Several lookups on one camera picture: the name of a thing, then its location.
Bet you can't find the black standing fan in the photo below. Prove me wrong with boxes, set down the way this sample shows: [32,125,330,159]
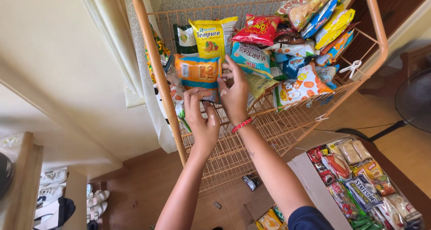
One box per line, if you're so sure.
[336,68,431,144]

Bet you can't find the white lace curtain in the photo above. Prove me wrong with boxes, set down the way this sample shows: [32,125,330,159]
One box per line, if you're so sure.
[121,0,190,154]

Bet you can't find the pale yellow snack packet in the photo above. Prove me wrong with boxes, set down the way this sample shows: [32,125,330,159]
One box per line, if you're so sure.
[245,73,281,110]

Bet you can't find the person's right hand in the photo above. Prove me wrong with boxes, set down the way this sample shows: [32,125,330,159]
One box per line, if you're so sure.
[217,54,252,126]

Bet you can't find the cardboard box of snacks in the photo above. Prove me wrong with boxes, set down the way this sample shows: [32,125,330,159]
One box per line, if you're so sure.
[287,135,425,230]

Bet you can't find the navy blue sleeve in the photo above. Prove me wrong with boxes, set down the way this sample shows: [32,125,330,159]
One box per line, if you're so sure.
[288,206,336,230]

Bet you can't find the cream curtain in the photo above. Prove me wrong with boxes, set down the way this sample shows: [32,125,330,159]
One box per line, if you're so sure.
[76,0,146,109]

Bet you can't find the dark wooden chair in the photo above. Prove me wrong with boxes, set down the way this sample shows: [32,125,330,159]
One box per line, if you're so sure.
[358,44,431,98]

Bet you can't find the black round object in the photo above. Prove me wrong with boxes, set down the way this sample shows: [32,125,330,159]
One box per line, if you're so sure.
[0,152,14,199]

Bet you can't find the red beaded bracelet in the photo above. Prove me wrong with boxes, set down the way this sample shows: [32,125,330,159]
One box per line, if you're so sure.
[231,117,253,134]

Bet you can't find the white orange-dotted snack packet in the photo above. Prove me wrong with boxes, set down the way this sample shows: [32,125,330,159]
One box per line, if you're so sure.
[273,62,334,113]

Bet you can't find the red snack packet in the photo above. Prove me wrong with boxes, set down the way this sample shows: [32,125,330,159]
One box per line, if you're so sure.
[231,13,282,47]

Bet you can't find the floral print bag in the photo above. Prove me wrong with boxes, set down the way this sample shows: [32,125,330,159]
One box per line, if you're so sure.
[144,24,173,85]

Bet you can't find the dark green snack packet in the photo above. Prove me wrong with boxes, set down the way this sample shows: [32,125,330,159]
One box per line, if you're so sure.
[173,24,199,57]

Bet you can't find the person's left hand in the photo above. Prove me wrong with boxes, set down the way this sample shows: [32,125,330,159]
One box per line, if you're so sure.
[183,87,221,150]

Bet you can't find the small silver packet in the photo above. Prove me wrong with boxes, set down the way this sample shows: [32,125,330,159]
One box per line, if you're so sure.
[242,174,260,192]

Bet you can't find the carton of yellow snack packets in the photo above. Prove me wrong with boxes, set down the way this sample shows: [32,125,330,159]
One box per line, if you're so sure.
[243,189,289,230]

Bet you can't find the dark brown wooden door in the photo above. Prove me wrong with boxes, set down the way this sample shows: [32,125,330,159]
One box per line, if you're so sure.
[336,0,431,66]

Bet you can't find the orange wire display rack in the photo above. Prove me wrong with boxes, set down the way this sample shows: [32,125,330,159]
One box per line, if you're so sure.
[129,0,390,194]

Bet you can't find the orange snack packet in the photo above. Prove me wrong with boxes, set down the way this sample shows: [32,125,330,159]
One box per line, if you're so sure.
[174,54,223,103]

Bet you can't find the light blue snack packet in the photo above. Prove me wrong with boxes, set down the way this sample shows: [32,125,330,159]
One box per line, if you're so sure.
[230,42,274,80]

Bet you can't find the heap of assorted snack bags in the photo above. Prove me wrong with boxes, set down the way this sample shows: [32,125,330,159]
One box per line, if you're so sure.
[268,0,357,91]

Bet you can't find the wooden shoe rack with shoes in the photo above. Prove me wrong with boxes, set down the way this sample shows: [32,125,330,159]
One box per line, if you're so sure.
[0,132,112,230]

